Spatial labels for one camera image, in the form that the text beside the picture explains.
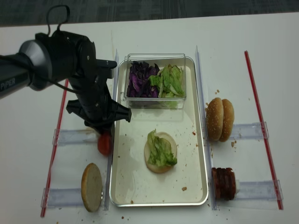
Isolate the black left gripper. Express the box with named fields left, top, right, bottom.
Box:
left=66, top=59, right=131, bottom=138

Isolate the red tomato slice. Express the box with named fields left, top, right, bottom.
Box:
left=97, top=133, right=112, bottom=156

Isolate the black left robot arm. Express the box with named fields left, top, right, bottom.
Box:
left=0, top=30, right=131, bottom=133

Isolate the lettuce leaf on bun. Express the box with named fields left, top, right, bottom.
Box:
left=147, top=128, right=178, bottom=169

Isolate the green lettuce in container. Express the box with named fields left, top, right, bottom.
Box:
left=149, top=64, right=185, bottom=98

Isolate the stack of meat patties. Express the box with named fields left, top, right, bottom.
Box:
left=212, top=168, right=236, bottom=200

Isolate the upper left clear holder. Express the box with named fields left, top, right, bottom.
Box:
left=52, top=129, right=99, bottom=146

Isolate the clear holder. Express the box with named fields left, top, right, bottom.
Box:
left=235, top=180, right=283, bottom=201
left=41, top=188, right=84, bottom=208
left=52, top=129, right=99, bottom=146
left=229, top=122, right=269, bottom=140

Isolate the chopped purple cabbage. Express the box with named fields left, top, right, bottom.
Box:
left=126, top=61, right=160, bottom=98

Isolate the cut bun half left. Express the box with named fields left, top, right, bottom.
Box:
left=81, top=163, right=102, bottom=212

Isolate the white rectangular metal tray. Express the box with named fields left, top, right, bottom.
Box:
left=110, top=57, right=208, bottom=207

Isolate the bottom bun on tray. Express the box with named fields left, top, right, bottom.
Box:
left=143, top=132, right=178, bottom=173

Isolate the left red straw strip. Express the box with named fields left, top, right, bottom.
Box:
left=40, top=90, right=67, bottom=218

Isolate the red straw strip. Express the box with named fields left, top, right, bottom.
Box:
left=244, top=51, right=284, bottom=210
left=40, top=90, right=67, bottom=218

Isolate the clear plastic salad container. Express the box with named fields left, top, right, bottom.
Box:
left=121, top=53, right=186, bottom=109

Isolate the lower left clear holder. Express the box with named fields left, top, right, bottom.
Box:
left=41, top=188, right=84, bottom=208

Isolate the front sesame bun top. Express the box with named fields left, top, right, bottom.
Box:
left=206, top=98, right=224, bottom=141

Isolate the rear bun top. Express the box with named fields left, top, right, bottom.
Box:
left=219, top=99, right=235, bottom=142

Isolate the upper right clear holder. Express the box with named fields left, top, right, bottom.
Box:
left=229, top=122, right=269, bottom=140

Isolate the lower right clear holder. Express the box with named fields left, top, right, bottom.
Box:
left=235, top=180, right=283, bottom=201

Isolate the right red straw strip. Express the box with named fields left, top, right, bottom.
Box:
left=244, top=51, right=284, bottom=210

